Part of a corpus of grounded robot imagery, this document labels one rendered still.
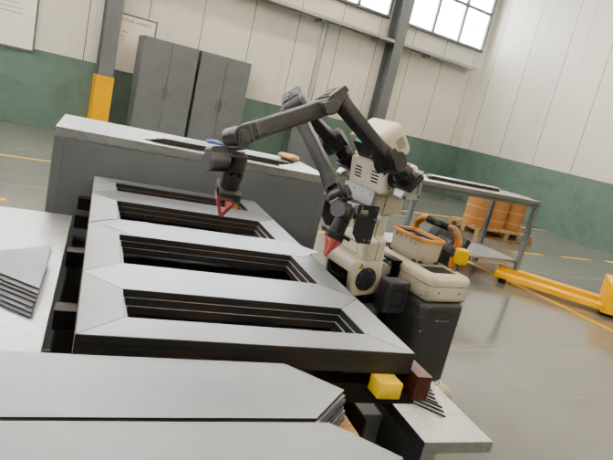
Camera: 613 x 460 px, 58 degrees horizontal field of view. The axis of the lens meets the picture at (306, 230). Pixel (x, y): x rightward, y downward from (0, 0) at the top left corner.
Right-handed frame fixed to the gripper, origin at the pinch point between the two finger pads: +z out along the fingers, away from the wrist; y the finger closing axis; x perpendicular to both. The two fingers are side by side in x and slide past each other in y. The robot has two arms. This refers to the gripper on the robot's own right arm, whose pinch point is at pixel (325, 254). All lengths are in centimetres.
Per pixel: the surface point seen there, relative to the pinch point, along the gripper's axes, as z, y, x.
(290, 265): 6.2, -16.6, -12.5
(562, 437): 45, 181, 10
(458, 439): 17, 11, -84
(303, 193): -12, 16, 81
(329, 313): 6, -19, -53
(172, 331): 15, -63, -74
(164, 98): -18, 24, 872
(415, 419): 18, 3, -76
